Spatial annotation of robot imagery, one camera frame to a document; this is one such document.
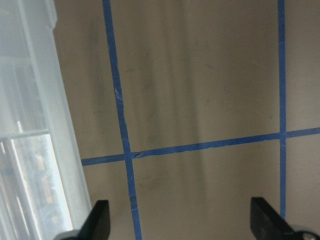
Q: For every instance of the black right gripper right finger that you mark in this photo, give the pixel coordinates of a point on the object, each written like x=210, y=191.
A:
x=267, y=224

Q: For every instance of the clear plastic box lid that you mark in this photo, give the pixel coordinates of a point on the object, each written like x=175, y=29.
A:
x=32, y=94

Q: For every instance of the clear plastic storage box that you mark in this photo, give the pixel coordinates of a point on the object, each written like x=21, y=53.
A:
x=33, y=205

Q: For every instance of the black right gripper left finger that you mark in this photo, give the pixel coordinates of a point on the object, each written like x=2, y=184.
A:
x=98, y=223

